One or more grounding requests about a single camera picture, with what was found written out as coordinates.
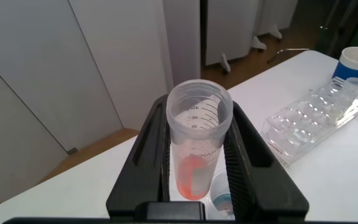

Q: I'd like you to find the blue white paper cup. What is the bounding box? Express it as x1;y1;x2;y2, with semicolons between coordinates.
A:
332;46;358;80

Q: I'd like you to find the clear glass beaker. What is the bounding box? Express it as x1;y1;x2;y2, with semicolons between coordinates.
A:
208;169;235;220

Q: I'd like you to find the clear acrylic test tube rack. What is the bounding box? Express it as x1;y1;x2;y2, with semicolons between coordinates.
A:
260;77;358;168

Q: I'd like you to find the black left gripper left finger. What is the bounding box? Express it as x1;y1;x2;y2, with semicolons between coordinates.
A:
106;94;171;218

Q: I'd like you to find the red pigment test tube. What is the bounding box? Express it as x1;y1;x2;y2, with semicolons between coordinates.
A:
165;78;234;202

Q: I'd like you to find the white angled partition panel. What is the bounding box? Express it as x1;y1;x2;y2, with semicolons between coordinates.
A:
162;0;202;88

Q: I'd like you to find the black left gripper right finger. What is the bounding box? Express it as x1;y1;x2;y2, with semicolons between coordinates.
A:
223;101;310;222

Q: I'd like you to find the white partition foot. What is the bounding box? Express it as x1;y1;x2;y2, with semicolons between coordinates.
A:
218;23;284;75

